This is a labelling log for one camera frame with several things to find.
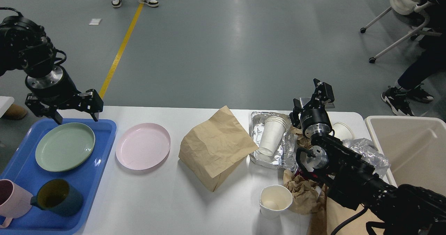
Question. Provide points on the crumpled clear plastic wrap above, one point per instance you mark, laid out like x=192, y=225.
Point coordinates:
x=370, y=154

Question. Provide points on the white side table corner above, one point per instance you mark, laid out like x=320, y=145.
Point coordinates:
x=5, y=103

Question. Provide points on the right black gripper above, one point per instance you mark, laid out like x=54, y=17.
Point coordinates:
x=314, y=121

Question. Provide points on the pink plate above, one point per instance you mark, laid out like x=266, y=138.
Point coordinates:
x=143, y=146

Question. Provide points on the brown paper bag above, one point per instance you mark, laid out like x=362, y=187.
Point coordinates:
x=213, y=149

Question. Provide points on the pink mug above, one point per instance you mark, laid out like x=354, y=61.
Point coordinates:
x=14, y=201

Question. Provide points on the beige plastic bin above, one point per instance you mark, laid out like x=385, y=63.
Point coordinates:
x=415, y=147

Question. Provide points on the white paper cup back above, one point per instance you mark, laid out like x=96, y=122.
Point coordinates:
x=342, y=131

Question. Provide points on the flat brown paper sheet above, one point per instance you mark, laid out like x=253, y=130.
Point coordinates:
x=330, y=214

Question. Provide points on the person in dark clothes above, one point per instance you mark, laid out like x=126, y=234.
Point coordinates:
x=409, y=84

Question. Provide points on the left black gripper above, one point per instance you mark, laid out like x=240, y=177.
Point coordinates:
x=58, y=91

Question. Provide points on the stacked white paper cups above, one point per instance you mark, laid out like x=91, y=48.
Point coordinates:
x=274, y=128

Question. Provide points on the office chair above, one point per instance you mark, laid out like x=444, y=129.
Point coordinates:
x=422, y=17

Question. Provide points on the green plate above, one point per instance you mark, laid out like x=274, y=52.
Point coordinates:
x=65, y=147

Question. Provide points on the dark teal mug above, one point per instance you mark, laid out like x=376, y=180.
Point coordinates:
x=59, y=197

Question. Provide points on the white paper cup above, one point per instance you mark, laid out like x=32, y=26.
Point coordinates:
x=274, y=200
x=342, y=131

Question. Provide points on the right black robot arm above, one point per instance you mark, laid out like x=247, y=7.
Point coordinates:
x=351, y=181

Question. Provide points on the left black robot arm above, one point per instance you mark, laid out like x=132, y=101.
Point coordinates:
x=25, y=46

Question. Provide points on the white paper cup front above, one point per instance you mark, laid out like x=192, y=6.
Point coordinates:
x=274, y=200

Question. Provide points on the person with tan boot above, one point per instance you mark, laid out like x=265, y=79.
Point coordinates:
x=14, y=112

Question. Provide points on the aluminium foil tray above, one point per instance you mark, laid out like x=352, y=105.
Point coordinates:
x=284, y=157

